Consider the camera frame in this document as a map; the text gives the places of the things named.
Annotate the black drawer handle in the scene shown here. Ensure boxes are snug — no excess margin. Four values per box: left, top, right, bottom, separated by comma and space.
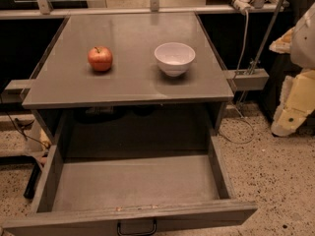
117, 219, 158, 236

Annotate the white power cable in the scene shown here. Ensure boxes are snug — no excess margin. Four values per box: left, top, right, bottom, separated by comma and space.
219, 9, 256, 146

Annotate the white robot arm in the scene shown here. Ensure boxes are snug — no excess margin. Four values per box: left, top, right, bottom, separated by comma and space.
269, 3, 315, 137

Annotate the grey open top drawer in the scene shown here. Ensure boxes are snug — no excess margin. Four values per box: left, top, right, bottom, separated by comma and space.
4, 138, 257, 236

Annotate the grey metal side bracket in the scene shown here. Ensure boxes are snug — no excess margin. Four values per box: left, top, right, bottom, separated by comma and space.
223, 69, 269, 91

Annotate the red apple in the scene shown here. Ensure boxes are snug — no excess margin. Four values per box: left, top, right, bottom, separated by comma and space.
88, 46, 113, 72

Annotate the grey cabinet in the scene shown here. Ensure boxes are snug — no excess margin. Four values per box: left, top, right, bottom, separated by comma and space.
23, 13, 233, 158

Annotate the black cable on floor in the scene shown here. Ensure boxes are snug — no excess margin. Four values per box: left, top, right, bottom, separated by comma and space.
0, 95, 50, 149

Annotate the thin metal rod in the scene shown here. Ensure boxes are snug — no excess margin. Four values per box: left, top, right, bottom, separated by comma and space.
236, 0, 291, 104

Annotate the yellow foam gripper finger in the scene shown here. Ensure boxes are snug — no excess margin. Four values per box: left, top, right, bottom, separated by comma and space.
271, 70, 315, 137

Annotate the white ceramic bowl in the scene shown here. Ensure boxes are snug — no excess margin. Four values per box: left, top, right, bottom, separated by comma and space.
155, 42, 196, 77

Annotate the black bar on floor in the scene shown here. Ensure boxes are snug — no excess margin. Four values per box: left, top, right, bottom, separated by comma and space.
24, 163, 40, 199

